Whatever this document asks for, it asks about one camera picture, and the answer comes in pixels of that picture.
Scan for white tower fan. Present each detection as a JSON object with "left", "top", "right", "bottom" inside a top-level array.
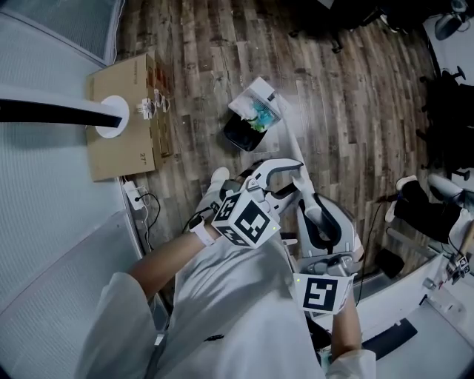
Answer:
[{"left": 0, "top": 84, "right": 130, "bottom": 140}]

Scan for white power strip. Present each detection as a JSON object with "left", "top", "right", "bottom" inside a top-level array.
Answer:
[{"left": 123, "top": 181, "right": 144, "bottom": 211}]

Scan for person's white shirt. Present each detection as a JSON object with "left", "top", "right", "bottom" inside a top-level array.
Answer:
[{"left": 73, "top": 236, "right": 378, "bottom": 379}]

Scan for white long-handled dustpan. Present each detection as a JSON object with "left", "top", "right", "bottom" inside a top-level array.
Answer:
[{"left": 227, "top": 76, "right": 324, "bottom": 225}]

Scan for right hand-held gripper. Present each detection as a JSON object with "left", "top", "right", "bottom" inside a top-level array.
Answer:
[{"left": 294, "top": 194, "right": 362, "bottom": 315}]

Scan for black waste bin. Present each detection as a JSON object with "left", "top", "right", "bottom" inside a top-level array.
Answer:
[{"left": 223, "top": 113, "right": 267, "bottom": 152}]

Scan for person's left forearm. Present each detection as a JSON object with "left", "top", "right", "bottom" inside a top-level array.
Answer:
[{"left": 129, "top": 224, "right": 223, "bottom": 301}]

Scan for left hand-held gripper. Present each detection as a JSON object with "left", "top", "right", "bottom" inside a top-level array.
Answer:
[{"left": 210, "top": 158, "right": 305, "bottom": 249}]

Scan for white wristwatch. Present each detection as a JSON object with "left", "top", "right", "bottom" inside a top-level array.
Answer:
[{"left": 188, "top": 215, "right": 216, "bottom": 247}]

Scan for black desk mat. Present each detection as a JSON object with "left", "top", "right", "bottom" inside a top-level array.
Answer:
[{"left": 361, "top": 318, "right": 418, "bottom": 360}]

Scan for black mesh office chair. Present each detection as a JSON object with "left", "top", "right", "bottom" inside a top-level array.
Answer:
[
  {"left": 416, "top": 66, "right": 474, "bottom": 181},
  {"left": 288, "top": 0, "right": 382, "bottom": 55}
]

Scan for person's right forearm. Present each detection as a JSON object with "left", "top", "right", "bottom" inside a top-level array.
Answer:
[{"left": 328, "top": 303, "right": 363, "bottom": 362}]

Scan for green and white paper litter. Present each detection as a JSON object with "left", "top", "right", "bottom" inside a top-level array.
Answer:
[{"left": 236, "top": 94, "right": 278, "bottom": 133}]

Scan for white charger cables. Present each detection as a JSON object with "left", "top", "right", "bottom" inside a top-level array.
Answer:
[{"left": 135, "top": 88, "right": 170, "bottom": 120}]

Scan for person's white shoe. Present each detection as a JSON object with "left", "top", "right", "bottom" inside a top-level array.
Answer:
[{"left": 210, "top": 167, "right": 231, "bottom": 186}]

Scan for large cardboard box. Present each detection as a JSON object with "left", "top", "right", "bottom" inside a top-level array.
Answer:
[{"left": 85, "top": 51, "right": 175, "bottom": 182}]

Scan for white shell backpack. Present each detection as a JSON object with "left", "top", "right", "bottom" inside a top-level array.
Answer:
[{"left": 435, "top": 0, "right": 470, "bottom": 41}]

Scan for white curved desk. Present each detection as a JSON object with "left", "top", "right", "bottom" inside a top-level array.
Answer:
[{"left": 347, "top": 251, "right": 474, "bottom": 379}]

